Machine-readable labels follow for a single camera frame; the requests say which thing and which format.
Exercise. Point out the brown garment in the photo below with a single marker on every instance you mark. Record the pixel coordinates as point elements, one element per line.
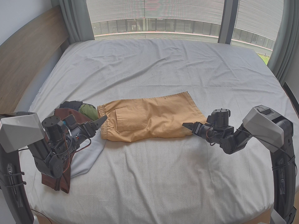
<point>67,113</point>

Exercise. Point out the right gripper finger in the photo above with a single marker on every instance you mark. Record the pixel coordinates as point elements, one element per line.
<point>189,125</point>

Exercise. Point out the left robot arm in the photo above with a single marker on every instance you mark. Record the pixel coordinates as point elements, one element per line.
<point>21,129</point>

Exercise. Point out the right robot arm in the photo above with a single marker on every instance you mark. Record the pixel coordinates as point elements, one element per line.
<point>264,125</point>

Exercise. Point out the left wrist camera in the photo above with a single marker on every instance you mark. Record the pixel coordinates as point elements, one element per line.
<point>70,120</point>

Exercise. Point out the window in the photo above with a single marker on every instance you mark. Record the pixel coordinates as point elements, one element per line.
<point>154,8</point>

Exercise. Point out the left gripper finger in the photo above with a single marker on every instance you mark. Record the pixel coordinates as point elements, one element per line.
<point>99,122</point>

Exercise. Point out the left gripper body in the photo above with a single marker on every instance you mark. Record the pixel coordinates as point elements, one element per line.
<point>84,131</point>

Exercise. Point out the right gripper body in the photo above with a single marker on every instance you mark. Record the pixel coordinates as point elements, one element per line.
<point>200,129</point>

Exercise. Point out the green garment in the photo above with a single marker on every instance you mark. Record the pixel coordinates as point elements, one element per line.
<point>90,112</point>

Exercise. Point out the pale grey garment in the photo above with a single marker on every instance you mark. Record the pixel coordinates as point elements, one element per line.
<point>86,157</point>

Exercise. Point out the grey-green curtain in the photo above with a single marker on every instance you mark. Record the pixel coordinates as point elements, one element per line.
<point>74,13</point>
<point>286,43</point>

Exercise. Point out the bed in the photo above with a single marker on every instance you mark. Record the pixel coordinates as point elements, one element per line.
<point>149,62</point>

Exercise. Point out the black garment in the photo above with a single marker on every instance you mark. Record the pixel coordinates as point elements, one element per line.
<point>70,105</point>

